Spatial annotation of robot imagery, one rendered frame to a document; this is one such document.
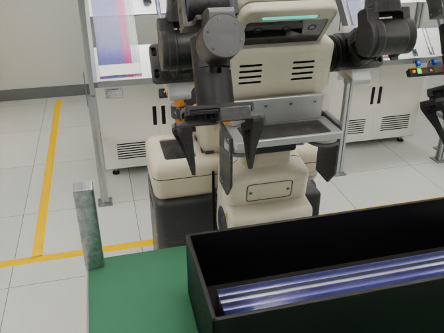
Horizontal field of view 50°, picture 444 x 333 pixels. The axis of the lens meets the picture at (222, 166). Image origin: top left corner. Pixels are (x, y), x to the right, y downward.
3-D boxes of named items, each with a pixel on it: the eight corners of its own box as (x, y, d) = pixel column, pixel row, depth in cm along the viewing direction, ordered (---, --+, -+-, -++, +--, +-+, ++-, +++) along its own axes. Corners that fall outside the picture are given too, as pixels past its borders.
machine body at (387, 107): (411, 143, 346) (429, 57, 317) (322, 153, 331) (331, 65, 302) (366, 111, 402) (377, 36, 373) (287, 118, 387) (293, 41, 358)
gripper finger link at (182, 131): (231, 172, 70) (224, 107, 69) (182, 177, 68) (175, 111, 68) (221, 171, 76) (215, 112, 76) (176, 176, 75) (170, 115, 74)
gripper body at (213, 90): (255, 113, 71) (250, 63, 70) (187, 119, 68) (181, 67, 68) (243, 117, 77) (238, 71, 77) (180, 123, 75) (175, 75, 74)
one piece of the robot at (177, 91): (162, 82, 113) (160, 36, 107) (183, 80, 114) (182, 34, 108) (168, 102, 105) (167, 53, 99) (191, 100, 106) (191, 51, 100)
